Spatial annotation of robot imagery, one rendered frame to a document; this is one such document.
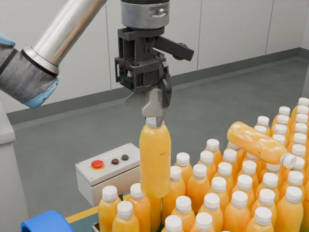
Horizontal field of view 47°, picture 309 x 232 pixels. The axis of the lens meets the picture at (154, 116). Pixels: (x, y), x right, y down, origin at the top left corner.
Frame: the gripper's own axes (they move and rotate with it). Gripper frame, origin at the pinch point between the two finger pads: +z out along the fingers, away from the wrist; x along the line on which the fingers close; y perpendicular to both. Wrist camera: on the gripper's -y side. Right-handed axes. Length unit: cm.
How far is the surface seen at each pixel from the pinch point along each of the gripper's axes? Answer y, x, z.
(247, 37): -324, -229, 92
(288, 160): -36.2, 13.1, 20.1
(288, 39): -404, -219, 107
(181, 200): -6.1, 3.4, 25.0
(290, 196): -30.2, 18.8, 25.6
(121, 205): 7.1, -4.5, 25.0
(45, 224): 27.7, 2.7, 13.0
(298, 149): -50, 8, 25
